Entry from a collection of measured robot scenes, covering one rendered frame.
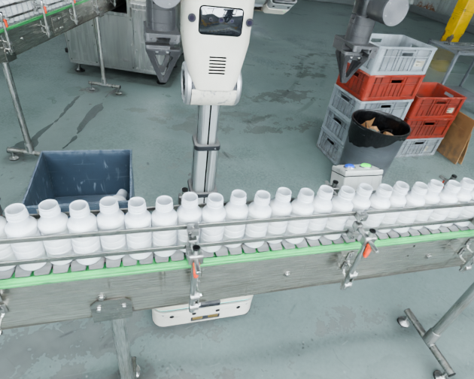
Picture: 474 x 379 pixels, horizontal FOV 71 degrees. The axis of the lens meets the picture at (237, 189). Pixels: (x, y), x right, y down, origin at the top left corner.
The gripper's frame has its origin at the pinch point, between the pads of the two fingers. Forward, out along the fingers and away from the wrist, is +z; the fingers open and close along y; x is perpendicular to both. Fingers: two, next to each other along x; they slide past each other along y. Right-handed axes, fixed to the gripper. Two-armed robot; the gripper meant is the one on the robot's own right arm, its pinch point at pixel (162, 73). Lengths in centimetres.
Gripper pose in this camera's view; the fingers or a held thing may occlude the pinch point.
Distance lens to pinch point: 78.3
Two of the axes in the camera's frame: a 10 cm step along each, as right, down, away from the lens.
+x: 9.6, -0.6, 2.7
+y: 2.5, 6.1, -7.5
